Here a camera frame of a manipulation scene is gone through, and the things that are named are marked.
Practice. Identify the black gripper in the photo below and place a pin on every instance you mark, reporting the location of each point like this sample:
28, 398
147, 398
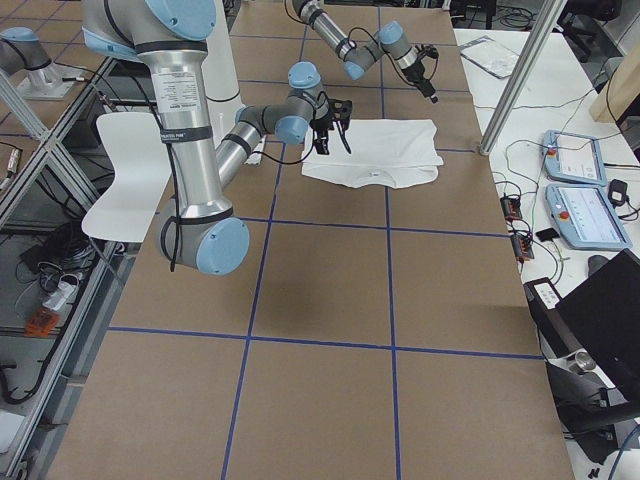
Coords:
320, 125
418, 75

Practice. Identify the white long-sleeve printed shirt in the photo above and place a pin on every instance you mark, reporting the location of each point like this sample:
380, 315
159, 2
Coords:
392, 153

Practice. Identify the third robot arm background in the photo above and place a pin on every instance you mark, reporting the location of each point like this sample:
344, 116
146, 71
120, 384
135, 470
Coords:
21, 50

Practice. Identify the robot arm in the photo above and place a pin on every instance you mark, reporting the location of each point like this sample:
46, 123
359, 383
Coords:
199, 229
359, 50

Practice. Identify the white paper in sleeve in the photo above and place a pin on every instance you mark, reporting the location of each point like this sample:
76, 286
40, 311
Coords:
491, 56

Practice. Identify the black power strip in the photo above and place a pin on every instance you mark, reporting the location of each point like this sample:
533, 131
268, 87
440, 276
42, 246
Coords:
521, 235

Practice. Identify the upper blue teach pendant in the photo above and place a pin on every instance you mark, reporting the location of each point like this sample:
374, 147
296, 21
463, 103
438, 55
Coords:
573, 158

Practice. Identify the blue teach pendant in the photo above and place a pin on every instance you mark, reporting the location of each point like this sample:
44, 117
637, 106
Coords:
573, 158
584, 217

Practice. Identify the lower blue teach pendant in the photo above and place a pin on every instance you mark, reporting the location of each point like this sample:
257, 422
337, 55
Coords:
584, 217

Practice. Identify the white plastic chair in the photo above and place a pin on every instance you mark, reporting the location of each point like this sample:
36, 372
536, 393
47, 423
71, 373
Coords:
124, 212

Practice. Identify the black laptop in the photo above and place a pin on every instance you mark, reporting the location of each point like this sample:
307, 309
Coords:
603, 314

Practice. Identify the orange box under table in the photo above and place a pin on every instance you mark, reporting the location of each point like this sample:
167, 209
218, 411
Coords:
41, 323

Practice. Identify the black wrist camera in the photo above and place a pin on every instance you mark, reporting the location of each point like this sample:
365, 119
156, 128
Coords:
341, 111
428, 50

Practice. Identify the aluminium frame post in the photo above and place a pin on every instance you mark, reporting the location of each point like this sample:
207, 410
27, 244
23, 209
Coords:
536, 40

